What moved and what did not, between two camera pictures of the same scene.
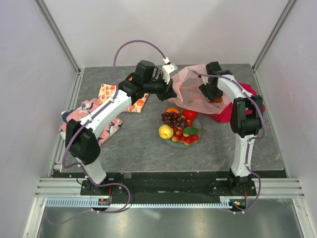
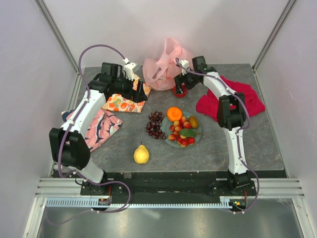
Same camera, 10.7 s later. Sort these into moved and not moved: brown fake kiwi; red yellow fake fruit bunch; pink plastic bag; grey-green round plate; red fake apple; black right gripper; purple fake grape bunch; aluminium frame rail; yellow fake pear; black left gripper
Moved: black left gripper; yellow fake pear; black right gripper; red fake apple; purple fake grape bunch; brown fake kiwi; pink plastic bag
Not moved: red yellow fake fruit bunch; aluminium frame rail; grey-green round plate
